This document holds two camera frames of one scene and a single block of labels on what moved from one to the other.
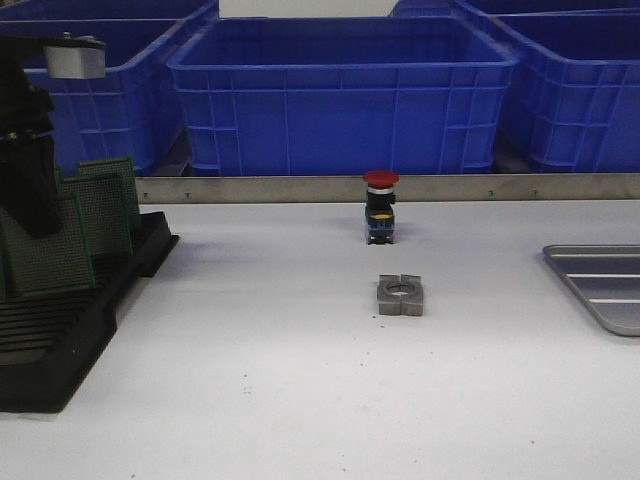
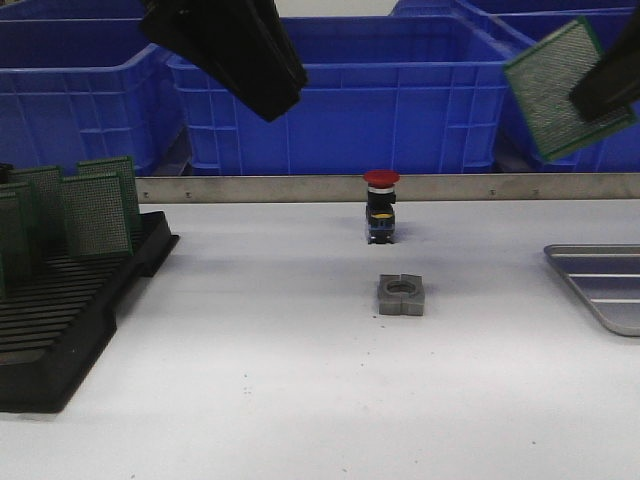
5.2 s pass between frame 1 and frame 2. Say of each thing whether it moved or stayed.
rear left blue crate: stayed
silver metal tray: stayed
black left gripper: moved
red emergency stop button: stayed
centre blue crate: stayed
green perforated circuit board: moved
